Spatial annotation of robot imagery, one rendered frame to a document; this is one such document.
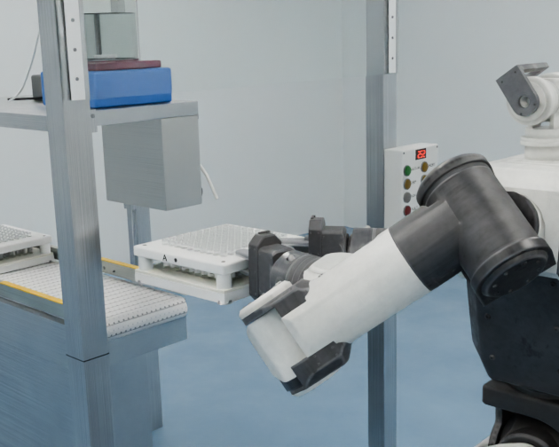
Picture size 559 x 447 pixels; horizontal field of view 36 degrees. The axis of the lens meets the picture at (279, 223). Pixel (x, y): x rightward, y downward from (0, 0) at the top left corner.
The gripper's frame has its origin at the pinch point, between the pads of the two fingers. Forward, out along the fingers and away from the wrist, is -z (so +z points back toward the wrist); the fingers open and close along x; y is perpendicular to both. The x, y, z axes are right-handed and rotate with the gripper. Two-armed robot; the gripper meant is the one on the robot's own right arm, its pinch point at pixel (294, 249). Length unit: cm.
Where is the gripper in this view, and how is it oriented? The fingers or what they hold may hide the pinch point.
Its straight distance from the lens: 160.4
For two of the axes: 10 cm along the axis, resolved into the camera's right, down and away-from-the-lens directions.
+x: 0.1, 9.7, 2.3
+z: 9.8, 0.3, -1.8
